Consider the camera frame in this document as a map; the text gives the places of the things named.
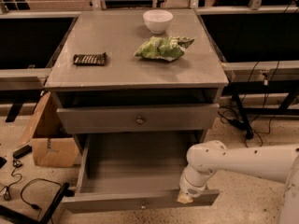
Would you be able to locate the small black box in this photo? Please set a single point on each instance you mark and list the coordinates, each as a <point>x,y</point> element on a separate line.
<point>22,152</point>

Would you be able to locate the grey drawer cabinet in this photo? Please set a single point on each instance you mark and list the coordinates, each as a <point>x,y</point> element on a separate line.
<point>194,78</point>

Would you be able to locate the brown cardboard box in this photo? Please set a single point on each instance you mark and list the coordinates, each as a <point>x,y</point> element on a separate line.
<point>44,133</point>

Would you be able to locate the grey drawer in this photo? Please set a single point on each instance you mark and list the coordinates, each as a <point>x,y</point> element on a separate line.
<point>130,171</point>
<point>138,118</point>

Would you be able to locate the black table leg right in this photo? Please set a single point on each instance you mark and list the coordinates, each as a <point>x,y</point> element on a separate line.
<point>249,134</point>

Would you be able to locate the white ceramic bowl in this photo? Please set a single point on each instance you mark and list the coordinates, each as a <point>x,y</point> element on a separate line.
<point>157,21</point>

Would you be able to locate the grey top drawer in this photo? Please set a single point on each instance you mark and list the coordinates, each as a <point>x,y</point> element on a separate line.
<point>138,118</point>

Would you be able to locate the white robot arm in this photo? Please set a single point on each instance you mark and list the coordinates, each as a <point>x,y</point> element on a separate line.
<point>276,163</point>

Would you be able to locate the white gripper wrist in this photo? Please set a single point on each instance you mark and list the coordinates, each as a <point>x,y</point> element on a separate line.
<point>191,188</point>

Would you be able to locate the dark snack bar wrapper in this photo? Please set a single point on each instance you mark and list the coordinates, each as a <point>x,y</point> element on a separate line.
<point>90,59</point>

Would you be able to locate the green chip bag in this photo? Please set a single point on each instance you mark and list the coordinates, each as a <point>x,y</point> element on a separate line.
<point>164,48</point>

